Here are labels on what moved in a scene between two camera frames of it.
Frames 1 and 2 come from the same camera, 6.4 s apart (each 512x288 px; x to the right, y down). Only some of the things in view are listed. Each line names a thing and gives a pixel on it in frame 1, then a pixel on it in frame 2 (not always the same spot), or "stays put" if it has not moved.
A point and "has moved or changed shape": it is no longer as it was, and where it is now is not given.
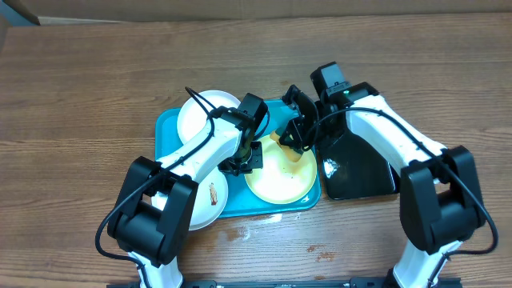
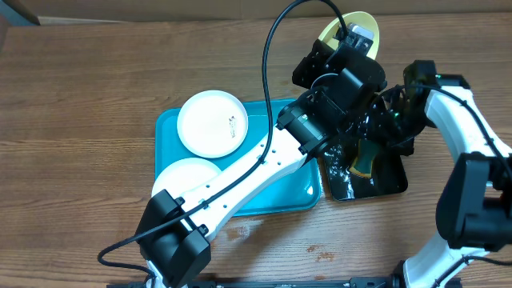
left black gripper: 257,162 to 318,57
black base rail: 367,283 stays put
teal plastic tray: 239,200 stays put
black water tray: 355,167 stays put
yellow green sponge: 293,154 has moved or changed shape
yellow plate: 282,180 to 362,20
